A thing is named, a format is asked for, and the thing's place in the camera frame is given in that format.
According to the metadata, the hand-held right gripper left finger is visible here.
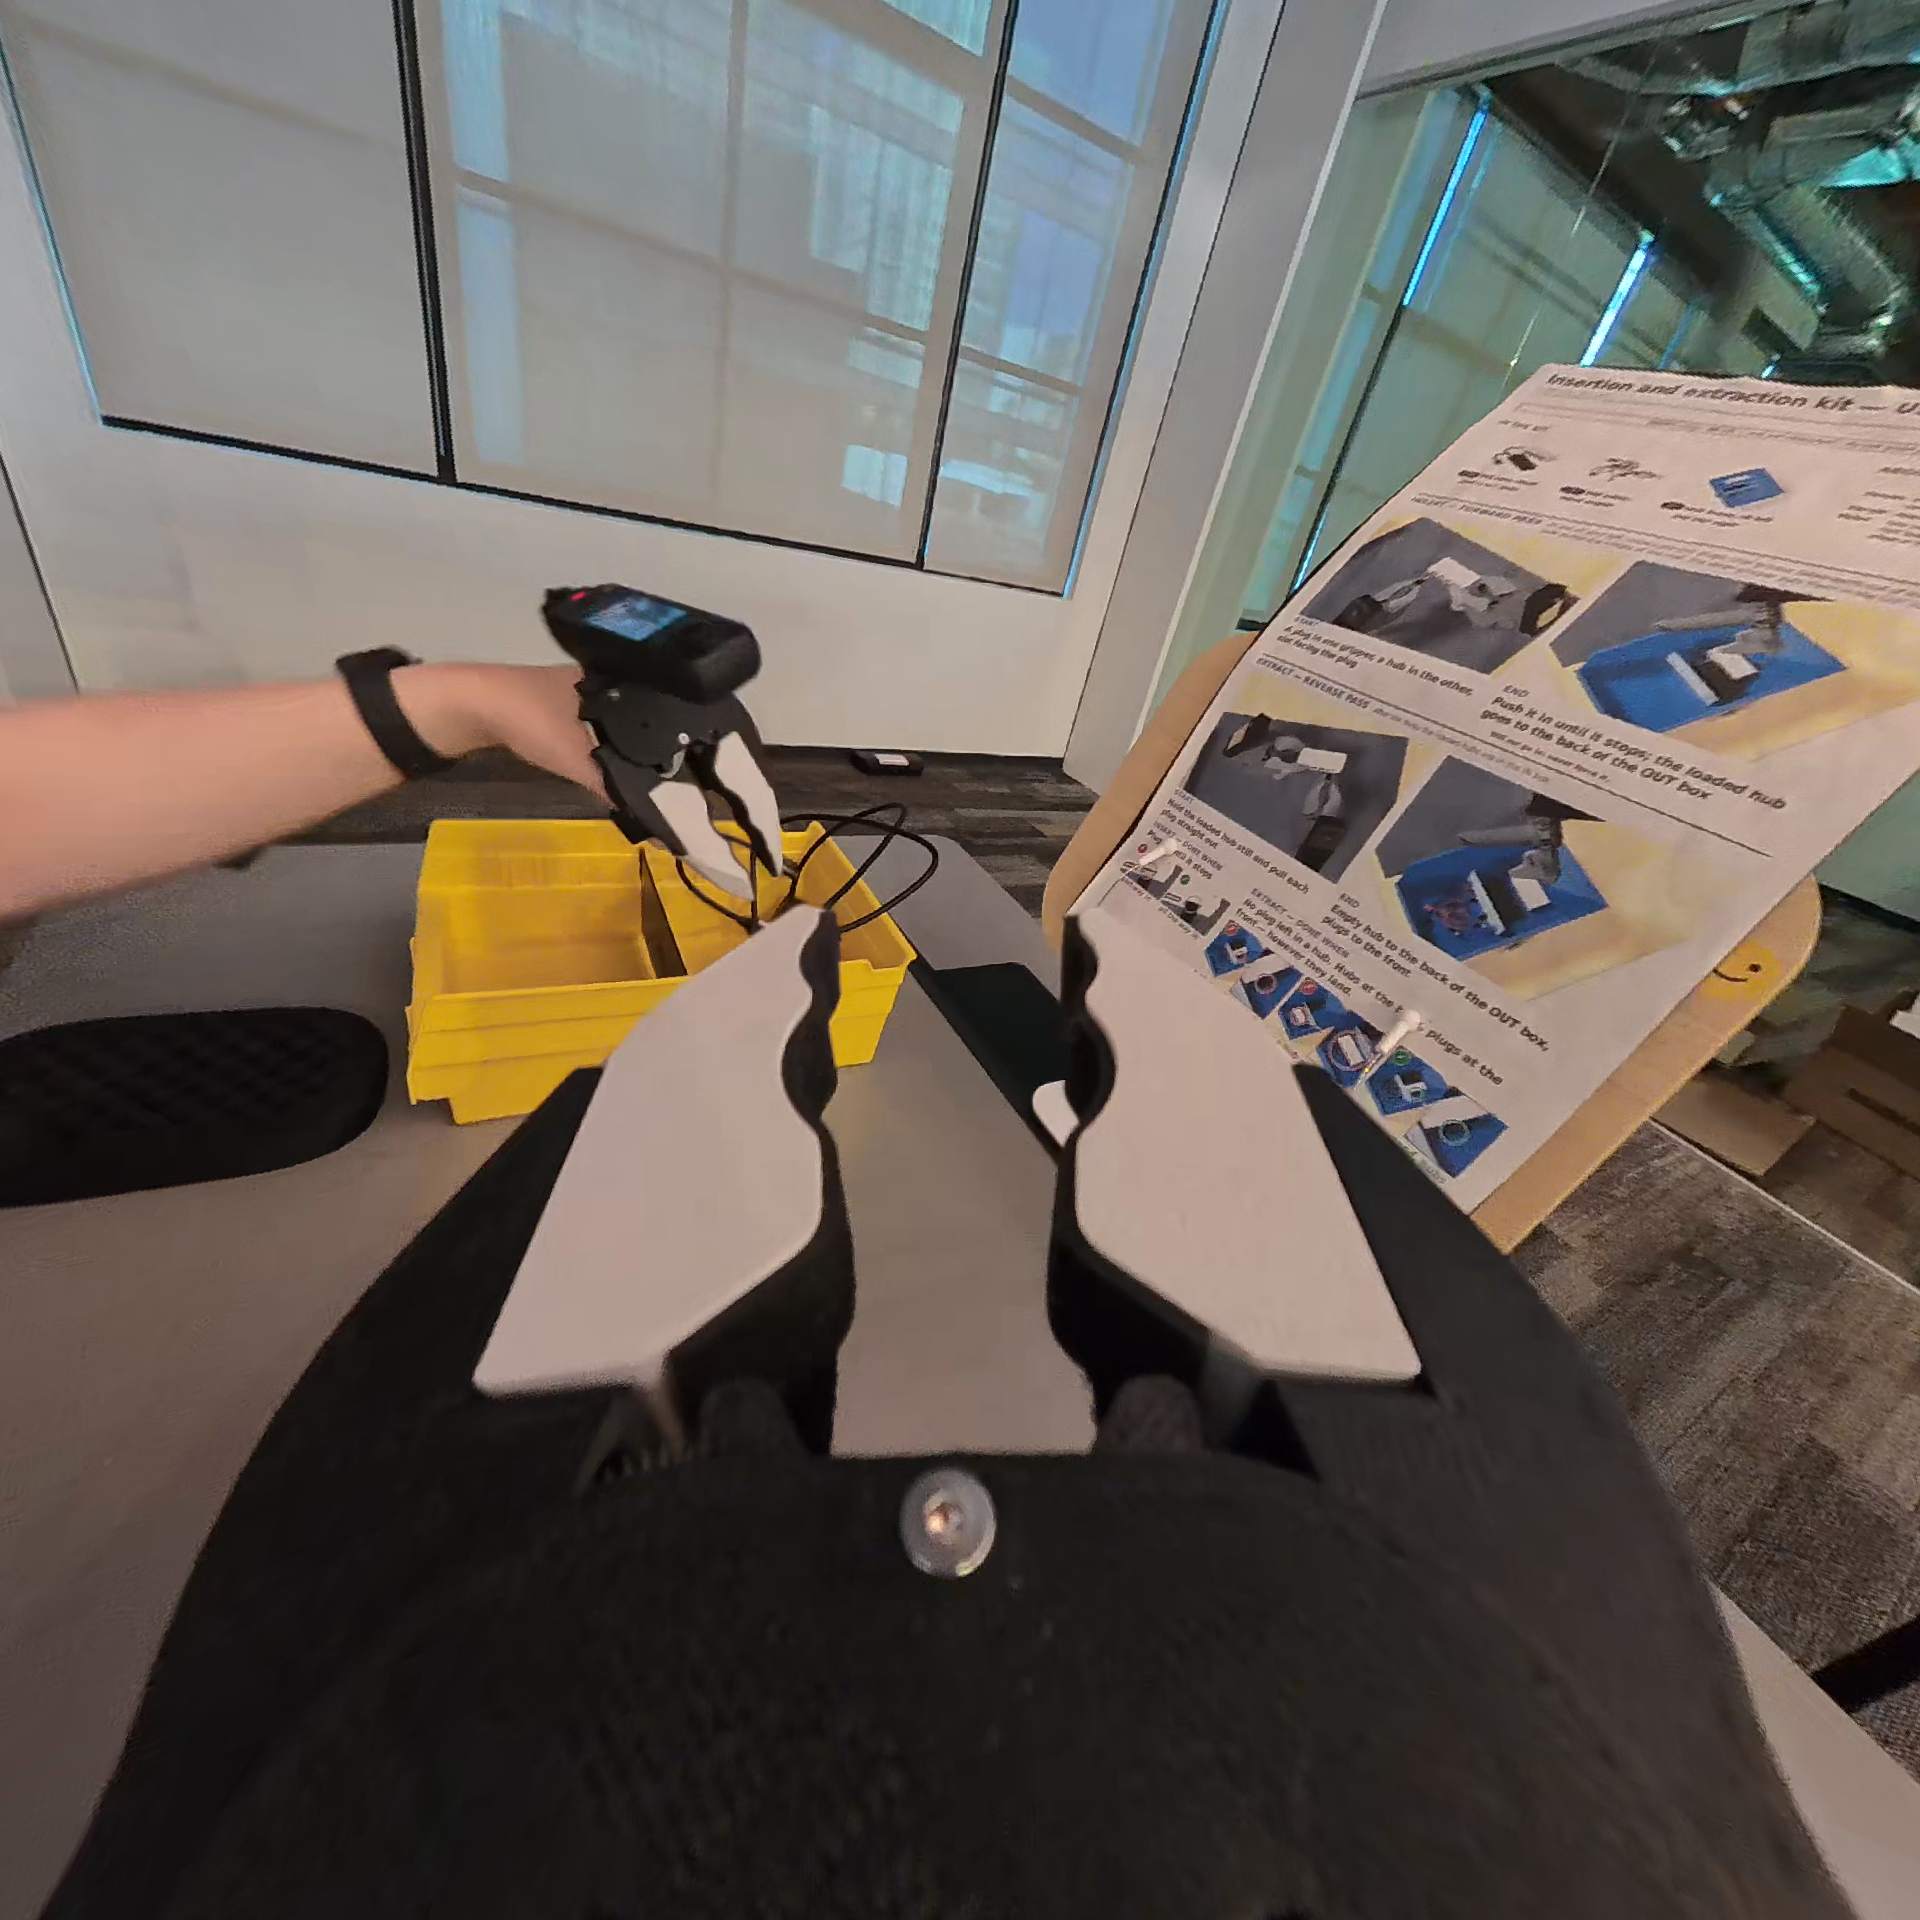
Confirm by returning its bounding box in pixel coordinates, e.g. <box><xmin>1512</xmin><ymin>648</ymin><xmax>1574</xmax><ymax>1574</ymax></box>
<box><xmin>470</xmin><ymin>908</ymin><xmax>859</xmax><ymax>1460</ymax></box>

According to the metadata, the instruction poster board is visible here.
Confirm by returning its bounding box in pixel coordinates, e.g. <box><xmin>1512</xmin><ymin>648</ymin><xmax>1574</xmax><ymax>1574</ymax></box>
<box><xmin>1040</xmin><ymin>360</ymin><xmax>1920</xmax><ymax>1260</ymax></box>

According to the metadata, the person's left hand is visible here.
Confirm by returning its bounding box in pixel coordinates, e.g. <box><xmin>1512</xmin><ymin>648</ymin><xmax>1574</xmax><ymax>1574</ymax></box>
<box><xmin>436</xmin><ymin>658</ymin><xmax>620</xmax><ymax>803</ymax></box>

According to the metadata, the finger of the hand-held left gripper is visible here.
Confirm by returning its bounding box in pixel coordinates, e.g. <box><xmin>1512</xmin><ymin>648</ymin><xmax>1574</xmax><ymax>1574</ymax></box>
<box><xmin>642</xmin><ymin>776</ymin><xmax>745</xmax><ymax>912</ymax></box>
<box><xmin>704</xmin><ymin>739</ymin><xmax>793</xmax><ymax>886</ymax></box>

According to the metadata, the black wristband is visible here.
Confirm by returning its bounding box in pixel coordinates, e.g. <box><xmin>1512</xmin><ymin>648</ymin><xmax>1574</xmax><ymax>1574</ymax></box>
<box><xmin>334</xmin><ymin>643</ymin><xmax>458</xmax><ymax>782</ymax></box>

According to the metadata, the person's left forearm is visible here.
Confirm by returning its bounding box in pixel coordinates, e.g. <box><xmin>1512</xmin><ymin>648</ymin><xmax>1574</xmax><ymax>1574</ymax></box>
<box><xmin>0</xmin><ymin>679</ymin><xmax>378</xmax><ymax>924</ymax></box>

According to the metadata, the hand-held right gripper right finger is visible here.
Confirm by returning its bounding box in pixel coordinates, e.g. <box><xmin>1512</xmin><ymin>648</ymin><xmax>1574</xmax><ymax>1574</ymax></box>
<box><xmin>1043</xmin><ymin>899</ymin><xmax>1431</xmax><ymax>1460</ymax></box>

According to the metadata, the black quilted cushion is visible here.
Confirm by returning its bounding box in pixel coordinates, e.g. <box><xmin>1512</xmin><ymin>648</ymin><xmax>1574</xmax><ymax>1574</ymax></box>
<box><xmin>0</xmin><ymin>1004</ymin><xmax>396</xmax><ymax>1212</ymax></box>

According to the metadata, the yellow plastic bin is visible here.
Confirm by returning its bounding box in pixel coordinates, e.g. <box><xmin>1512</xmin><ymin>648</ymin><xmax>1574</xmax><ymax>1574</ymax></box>
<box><xmin>403</xmin><ymin>815</ymin><xmax>922</xmax><ymax>1129</ymax></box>

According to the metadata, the thick black hub cable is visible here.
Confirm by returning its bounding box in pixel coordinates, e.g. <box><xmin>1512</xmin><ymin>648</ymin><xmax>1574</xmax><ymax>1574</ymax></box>
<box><xmin>668</xmin><ymin>800</ymin><xmax>945</xmax><ymax>938</ymax></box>

